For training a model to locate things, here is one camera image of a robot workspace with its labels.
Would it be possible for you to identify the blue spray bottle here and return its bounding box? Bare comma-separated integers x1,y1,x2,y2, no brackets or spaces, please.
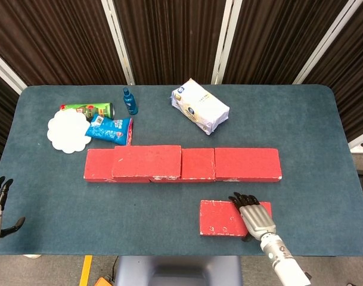
122,87,139,116

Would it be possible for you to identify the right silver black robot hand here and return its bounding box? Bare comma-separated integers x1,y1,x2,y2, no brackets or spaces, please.
228,192,277,242

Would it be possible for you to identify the orange floor object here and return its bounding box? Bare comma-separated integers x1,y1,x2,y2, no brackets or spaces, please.
93,276,116,286

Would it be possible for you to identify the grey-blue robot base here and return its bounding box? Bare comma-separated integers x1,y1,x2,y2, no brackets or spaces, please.
114,255,243,286

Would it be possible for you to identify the red foam brick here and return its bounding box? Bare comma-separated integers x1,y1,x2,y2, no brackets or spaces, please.
150,148,216,183
214,148,283,183
199,200,274,238
83,148,151,183
111,145,182,181

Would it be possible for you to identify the white tissue pack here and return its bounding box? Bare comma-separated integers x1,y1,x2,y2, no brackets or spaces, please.
170,78,231,136

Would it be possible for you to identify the green chip can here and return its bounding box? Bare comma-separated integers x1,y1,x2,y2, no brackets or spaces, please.
60,102,115,120

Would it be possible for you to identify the blue snack bag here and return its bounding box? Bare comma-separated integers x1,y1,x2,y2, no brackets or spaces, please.
85,113,134,148

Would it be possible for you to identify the white flower-shaped plate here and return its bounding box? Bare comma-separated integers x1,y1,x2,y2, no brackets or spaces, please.
46,108,91,154

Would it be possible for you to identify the teal felt table cover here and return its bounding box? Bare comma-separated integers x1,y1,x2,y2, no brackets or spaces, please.
0,84,363,257

